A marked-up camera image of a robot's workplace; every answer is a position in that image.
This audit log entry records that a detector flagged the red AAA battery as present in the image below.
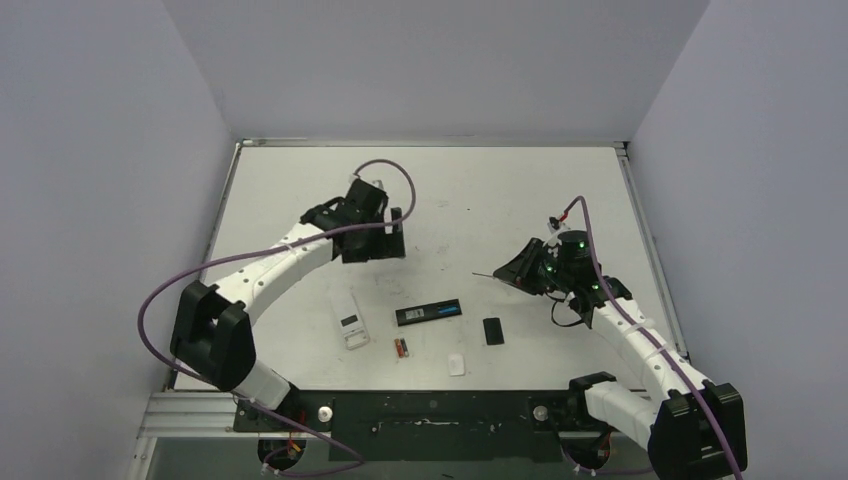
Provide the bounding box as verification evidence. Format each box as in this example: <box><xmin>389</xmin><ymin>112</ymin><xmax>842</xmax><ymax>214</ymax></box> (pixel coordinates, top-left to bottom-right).
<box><xmin>394</xmin><ymin>339</ymin><xmax>405</xmax><ymax>358</ymax></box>

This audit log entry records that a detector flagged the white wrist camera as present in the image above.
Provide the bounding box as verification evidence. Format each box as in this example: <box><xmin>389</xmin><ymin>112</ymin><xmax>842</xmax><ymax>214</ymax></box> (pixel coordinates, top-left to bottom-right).
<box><xmin>547</xmin><ymin>215</ymin><xmax>570</xmax><ymax>238</ymax></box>
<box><xmin>348</xmin><ymin>174</ymin><xmax>385</xmax><ymax>190</ymax></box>

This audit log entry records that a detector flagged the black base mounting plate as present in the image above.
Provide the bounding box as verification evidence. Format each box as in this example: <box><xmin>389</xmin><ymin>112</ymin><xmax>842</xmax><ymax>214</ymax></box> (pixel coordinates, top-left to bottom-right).
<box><xmin>231</xmin><ymin>389</ymin><xmax>631</xmax><ymax>465</ymax></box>

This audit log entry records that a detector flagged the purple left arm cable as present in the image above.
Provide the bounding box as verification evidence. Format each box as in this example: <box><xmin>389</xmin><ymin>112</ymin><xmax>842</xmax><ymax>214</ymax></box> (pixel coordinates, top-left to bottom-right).
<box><xmin>136</xmin><ymin>158</ymin><xmax>418</xmax><ymax>478</ymax></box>

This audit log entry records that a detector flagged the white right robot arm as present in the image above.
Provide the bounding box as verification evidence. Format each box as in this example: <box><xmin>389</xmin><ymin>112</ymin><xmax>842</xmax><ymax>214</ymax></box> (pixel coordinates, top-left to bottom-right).
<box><xmin>493</xmin><ymin>230</ymin><xmax>748</xmax><ymax>479</ymax></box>

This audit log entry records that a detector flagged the aluminium rail frame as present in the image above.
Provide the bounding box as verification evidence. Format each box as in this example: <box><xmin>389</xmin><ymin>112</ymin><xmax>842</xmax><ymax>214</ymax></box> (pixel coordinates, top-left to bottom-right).
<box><xmin>139</xmin><ymin>390</ymin><xmax>266</xmax><ymax>440</ymax></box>

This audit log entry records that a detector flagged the black battery cover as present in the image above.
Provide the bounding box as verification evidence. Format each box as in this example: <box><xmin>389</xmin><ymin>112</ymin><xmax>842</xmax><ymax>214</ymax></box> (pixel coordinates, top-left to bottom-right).
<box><xmin>483</xmin><ymin>317</ymin><xmax>505</xmax><ymax>346</ymax></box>

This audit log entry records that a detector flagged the blue AAA battery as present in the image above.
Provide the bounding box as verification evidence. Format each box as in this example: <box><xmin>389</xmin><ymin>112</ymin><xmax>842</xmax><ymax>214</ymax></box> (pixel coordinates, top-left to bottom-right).
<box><xmin>436</xmin><ymin>300</ymin><xmax>462</xmax><ymax>317</ymax></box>

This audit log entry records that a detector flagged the white battery cover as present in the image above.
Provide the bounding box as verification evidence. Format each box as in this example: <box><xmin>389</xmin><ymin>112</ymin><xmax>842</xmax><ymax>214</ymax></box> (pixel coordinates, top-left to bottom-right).
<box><xmin>448</xmin><ymin>353</ymin><xmax>466</xmax><ymax>377</ymax></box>

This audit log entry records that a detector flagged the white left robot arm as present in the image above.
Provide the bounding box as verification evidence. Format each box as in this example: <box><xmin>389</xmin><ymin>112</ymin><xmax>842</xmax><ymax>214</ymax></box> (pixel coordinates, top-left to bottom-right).
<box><xmin>170</xmin><ymin>178</ymin><xmax>405</xmax><ymax>431</ymax></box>

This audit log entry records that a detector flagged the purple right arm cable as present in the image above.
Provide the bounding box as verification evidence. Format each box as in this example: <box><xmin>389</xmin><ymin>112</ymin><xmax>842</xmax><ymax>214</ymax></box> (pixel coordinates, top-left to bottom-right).
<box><xmin>563</xmin><ymin>195</ymin><xmax>747</xmax><ymax>480</ymax></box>

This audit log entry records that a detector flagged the black bar tool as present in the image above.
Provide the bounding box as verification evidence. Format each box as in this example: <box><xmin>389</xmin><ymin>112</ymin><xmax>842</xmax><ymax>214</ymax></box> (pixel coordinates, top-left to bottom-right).
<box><xmin>395</xmin><ymin>299</ymin><xmax>460</xmax><ymax>327</ymax></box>

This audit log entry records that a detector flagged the white red remote control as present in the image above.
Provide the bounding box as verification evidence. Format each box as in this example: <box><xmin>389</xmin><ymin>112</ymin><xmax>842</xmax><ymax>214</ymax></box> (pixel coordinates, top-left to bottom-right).
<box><xmin>331</xmin><ymin>290</ymin><xmax>370</xmax><ymax>350</ymax></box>

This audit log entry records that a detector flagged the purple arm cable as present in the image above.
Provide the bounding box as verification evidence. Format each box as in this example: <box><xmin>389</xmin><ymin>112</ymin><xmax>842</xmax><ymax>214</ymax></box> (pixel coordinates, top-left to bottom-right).
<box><xmin>136</xmin><ymin>158</ymin><xmax>418</xmax><ymax>478</ymax></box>
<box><xmin>563</xmin><ymin>195</ymin><xmax>747</xmax><ymax>480</ymax></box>

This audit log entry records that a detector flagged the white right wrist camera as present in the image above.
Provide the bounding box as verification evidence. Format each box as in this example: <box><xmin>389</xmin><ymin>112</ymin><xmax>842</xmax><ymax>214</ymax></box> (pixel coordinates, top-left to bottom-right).
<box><xmin>547</xmin><ymin>215</ymin><xmax>570</xmax><ymax>238</ymax></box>

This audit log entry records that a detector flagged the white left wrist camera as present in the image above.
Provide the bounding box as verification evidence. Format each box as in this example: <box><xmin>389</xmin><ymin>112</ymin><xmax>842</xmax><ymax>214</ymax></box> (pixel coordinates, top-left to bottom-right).
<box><xmin>348</xmin><ymin>174</ymin><xmax>385</xmax><ymax>190</ymax></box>

